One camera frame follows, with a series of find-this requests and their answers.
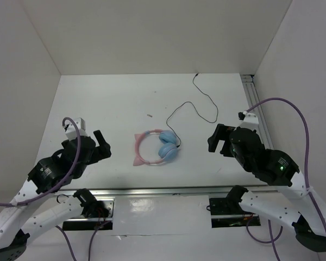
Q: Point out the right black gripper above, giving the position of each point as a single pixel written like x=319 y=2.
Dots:
x=219 y=132

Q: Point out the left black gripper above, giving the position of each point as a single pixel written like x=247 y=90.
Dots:
x=102 y=151

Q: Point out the pink blue cat-ear headphones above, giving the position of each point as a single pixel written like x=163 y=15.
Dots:
x=167 y=152

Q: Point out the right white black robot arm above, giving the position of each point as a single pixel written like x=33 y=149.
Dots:
x=306 y=219

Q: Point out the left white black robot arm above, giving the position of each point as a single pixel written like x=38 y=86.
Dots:
x=20 y=226

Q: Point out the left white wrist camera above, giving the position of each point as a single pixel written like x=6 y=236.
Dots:
x=70 y=127

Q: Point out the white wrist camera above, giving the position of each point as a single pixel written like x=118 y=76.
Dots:
x=70 y=127
x=248 y=120

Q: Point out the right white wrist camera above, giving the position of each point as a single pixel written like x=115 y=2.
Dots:
x=248 y=120

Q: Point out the right side aluminium rail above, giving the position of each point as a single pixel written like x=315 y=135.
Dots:
x=252 y=99

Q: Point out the aluminium rail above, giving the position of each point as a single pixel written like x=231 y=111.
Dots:
x=141 y=192
x=252 y=99

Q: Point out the front aluminium rail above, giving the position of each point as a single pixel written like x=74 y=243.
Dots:
x=141 y=192

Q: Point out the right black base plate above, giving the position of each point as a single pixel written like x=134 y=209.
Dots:
x=225 y=213

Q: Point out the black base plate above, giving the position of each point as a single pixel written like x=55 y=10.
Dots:
x=102 y=215
x=225 y=213

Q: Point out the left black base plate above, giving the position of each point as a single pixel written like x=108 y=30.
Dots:
x=102 y=215

